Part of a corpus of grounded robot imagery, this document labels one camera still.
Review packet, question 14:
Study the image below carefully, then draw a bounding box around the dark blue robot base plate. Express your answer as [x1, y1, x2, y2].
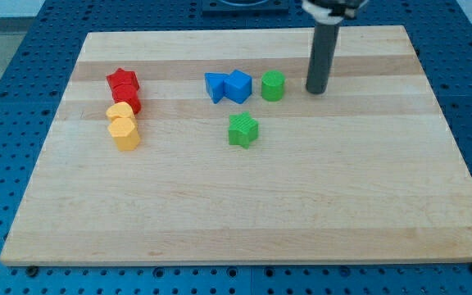
[202, 0, 289, 16]

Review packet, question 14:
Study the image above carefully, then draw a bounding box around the yellow hexagon block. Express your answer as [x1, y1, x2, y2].
[107, 118, 141, 152]

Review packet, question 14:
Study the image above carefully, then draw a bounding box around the green star block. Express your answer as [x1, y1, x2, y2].
[228, 111, 259, 149]

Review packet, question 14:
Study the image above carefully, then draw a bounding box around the blue triangle block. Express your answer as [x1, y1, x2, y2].
[204, 72, 229, 104]

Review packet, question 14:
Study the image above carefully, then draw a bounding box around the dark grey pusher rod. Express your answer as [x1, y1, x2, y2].
[306, 23, 339, 94]

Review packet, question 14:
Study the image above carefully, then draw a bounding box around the yellow heart block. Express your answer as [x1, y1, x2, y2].
[106, 102, 136, 122]

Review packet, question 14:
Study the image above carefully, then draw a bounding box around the blue cube block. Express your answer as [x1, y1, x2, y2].
[224, 70, 252, 104]

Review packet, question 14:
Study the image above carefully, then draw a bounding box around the red star block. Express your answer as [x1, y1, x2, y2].
[106, 68, 140, 90]

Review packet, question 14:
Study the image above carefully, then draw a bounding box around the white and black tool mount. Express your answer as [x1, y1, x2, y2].
[302, 0, 369, 24]

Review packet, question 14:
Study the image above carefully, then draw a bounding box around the wooden board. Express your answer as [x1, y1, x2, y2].
[0, 25, 472, 266]

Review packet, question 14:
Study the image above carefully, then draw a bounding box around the green cylinder block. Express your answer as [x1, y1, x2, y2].
[261, 70, 285, 102]

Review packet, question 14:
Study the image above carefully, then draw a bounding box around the red round block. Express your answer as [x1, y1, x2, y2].
[112, 84, 142, 115]

